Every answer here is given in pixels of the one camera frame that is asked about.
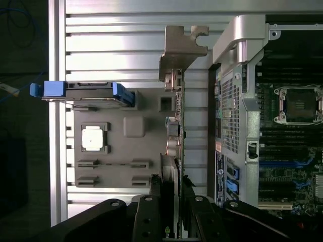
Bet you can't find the black label sticker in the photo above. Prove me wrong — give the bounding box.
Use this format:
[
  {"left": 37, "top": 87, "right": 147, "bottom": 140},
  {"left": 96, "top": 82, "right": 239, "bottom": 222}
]
[{"left": 215, "top": 151, "right": 226, "bottom": 205}]

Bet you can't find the white expansion slot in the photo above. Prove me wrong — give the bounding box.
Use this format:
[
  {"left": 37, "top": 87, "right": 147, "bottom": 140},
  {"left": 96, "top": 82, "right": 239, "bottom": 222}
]
[{"left": 258, "top": 203, "right": 293, "bottom": 210}]

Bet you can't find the grey plastic parts rack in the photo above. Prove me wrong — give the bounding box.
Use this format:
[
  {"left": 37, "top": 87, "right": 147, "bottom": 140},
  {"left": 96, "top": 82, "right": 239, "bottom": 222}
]
[{"left": 71, "top": 88, "right": 177, "bottom": 189}]

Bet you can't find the green motherboard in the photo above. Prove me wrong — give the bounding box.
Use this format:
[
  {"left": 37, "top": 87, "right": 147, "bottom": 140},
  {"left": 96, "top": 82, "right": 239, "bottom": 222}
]
[{"left": 254, "top": 27, "right": 323, "bottom": 220}]

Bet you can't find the blue expansion slot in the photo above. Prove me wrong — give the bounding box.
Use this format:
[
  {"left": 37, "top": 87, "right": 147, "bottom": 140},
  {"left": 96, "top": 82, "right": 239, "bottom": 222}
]
[{"left": 259, "top": 161, "right": 311, "bottom": 168}]

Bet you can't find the silver CPU chip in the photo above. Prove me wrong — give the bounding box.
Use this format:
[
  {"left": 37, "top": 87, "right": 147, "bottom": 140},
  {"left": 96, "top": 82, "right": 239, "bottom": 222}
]
[{"left": 82, "top": 126, "right": 104, "bottom": 151}]

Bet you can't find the hard disk with blue caddy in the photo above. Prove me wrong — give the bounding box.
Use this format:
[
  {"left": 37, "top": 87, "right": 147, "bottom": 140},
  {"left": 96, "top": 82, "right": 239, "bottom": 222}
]
[{"left": 29, "top": 81, "right": 136, "bottom": 108}]

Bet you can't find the metal CPU socket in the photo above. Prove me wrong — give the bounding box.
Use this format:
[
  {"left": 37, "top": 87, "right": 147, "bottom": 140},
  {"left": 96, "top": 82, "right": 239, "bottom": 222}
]
[{"left": 274, "top": 85, "right": 323, "bottom": 124}]

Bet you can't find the silver PC case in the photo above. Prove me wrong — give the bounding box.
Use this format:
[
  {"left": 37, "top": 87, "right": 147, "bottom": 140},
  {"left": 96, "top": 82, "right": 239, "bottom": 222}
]
[{"left": 206, "top": 14, "right": 323, "bottom": 217}]

